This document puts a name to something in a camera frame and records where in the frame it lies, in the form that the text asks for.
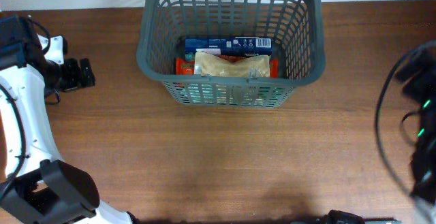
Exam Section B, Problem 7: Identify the orange spaghetti packet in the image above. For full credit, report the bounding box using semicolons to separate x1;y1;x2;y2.
175;55;279;78

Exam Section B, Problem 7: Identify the clear bag of breadcrumbs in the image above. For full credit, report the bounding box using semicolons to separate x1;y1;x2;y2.
194;52;272;78

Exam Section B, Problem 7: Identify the blue cardboard food box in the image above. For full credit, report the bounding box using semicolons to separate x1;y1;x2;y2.
185;37;273;57

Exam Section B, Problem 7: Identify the grey plastic shopping basket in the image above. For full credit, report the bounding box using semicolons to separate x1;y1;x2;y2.
136;0;326;108

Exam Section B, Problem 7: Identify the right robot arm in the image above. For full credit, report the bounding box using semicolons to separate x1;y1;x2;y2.
394;47;435;223

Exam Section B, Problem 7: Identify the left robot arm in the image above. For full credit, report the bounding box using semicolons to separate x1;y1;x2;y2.
1;15;136;224

